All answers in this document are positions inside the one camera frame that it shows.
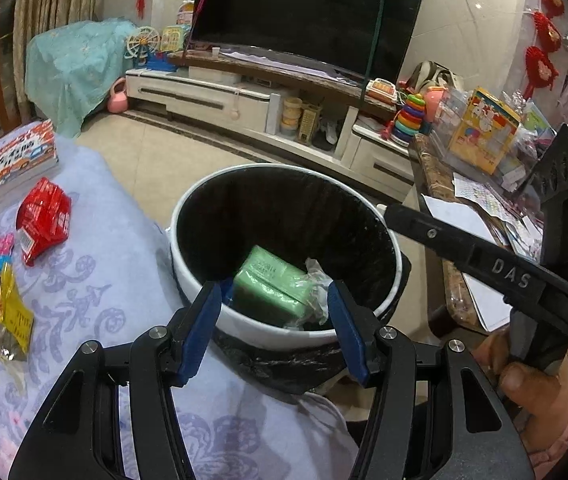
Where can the ferris wheel toy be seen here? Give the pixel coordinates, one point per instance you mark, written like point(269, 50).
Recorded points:
point(143, 45)

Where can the colourful children's book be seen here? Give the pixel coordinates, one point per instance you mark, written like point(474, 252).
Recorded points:
point(14, 160)

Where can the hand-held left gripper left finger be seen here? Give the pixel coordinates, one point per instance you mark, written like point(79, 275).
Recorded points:
point(204, 330)

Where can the yellow cartoon box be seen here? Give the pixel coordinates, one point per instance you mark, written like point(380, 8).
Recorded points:
point(483, 132)

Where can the clear plastic wrapper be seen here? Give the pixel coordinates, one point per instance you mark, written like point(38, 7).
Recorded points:
point(316, 275)

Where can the teal cloth cover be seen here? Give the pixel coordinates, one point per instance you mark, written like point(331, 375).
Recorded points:
point(74, 65)

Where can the red snack packet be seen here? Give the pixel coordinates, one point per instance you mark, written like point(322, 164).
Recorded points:
point(44, 215)

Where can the brown marble table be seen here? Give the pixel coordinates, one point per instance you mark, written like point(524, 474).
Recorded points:
point(433, 175)

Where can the blue toy base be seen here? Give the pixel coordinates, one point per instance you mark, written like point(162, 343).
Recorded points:
point(161, 63)

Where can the black television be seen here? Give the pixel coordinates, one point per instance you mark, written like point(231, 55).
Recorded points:
point(304, 10)

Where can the yellow perforated basket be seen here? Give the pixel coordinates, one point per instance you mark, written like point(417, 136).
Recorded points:
point(309, 122)

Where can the beige curtain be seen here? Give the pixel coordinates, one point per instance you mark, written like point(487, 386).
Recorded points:
point(49, 10)

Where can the person's right hand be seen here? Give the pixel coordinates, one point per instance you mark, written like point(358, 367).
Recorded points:
point(528, 390)

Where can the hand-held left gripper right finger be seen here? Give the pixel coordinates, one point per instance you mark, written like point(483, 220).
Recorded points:
point(347, 340)

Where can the toy telephone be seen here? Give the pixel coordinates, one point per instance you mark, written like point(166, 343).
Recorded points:
point(382, 91)

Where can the clear plastic container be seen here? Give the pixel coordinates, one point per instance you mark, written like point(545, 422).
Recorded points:
point(451, 115)

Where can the white paper sheet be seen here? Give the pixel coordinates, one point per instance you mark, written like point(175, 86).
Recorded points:
point(458, 220)

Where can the lavender printed blanket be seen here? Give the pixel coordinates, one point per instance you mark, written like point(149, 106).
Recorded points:
point(89, 285)

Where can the white bin with black bag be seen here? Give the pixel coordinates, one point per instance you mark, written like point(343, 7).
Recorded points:
point(189, 280)

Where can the dotted sticker sheet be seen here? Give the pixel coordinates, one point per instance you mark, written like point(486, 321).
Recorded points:
point(481, 195)

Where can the pink toy cup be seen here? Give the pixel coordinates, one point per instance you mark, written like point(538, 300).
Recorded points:
point(433, 102)

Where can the white television stand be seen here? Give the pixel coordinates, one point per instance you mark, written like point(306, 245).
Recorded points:
point(204, 95)

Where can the yellow stacked containers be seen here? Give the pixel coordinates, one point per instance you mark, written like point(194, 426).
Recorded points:
point(292, 115)

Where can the colourful toy house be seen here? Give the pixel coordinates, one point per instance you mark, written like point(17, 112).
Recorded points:
point(174, 39)

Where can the striped handbag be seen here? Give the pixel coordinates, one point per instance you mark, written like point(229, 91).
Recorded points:
point(433, 77)

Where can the green packet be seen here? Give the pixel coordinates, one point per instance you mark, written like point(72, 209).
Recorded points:
point(269, 280)

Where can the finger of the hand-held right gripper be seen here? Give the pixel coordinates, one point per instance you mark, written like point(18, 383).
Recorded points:
point(463, 250)

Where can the yellow wrapper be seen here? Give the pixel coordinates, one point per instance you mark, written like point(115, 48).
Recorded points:
point(6, 315)

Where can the pink kettlebell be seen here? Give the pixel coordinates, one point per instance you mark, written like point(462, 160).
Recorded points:
point(118, 100)

